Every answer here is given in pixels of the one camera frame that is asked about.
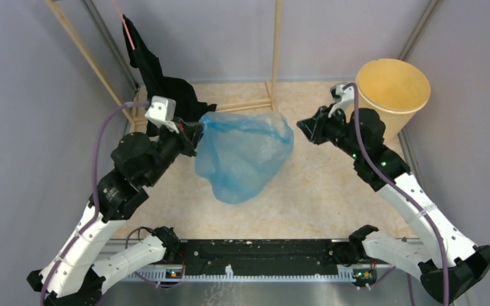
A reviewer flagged pink clothes hanger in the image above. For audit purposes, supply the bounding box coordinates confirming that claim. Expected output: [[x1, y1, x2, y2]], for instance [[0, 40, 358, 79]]
[[112, 0, 135, 51]]

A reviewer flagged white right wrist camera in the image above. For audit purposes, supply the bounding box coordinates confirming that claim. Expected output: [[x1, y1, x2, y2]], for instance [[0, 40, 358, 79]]
[[328, 82, 356, 118]]

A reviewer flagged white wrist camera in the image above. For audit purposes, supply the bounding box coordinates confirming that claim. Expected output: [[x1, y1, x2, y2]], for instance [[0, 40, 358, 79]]
[[328, 82, 356, 118], [145, 96, 179, 134]]

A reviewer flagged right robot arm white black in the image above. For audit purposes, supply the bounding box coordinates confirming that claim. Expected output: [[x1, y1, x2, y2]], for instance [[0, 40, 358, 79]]
[[297, 105, 490, 305]]

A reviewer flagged yellow plastic trash bin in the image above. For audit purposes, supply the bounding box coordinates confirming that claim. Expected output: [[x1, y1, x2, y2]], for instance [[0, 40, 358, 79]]
[[355, 58, 431, 141]]

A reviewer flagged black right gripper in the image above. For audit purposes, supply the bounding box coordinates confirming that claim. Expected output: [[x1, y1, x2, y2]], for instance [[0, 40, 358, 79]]
[[297, 103, 362, 159]]

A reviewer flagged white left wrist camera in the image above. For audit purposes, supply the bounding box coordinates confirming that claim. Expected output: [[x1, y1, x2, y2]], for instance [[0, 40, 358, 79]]
[[145, 96, 179, 134]]

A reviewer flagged blue plastic trash bag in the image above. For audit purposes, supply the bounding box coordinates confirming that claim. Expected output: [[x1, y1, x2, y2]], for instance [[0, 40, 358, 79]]
[[195, 112, 294, 204]]

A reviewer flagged black cloth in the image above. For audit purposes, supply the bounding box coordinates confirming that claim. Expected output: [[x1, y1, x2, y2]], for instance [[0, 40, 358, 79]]
[[122, 16, 217, 122]]

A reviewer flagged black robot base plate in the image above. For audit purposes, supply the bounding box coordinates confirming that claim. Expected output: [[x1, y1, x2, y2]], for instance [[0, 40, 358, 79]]
[[160, 239, 381, 277]]

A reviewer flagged wooden drying rack frame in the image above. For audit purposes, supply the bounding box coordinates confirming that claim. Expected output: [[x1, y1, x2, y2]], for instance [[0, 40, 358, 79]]
[[46, 1, 283, 132]]

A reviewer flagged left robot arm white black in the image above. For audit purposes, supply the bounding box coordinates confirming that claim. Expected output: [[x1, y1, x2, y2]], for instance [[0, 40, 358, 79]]
[[27, 119, 203, 305]]

